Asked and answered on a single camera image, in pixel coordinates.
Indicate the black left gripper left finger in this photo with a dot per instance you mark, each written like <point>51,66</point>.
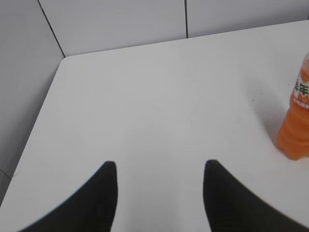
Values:
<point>90,209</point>

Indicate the orange soda plastic bottle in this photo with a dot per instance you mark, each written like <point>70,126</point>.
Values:
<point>293,136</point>

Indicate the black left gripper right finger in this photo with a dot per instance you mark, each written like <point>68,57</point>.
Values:
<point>231,207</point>

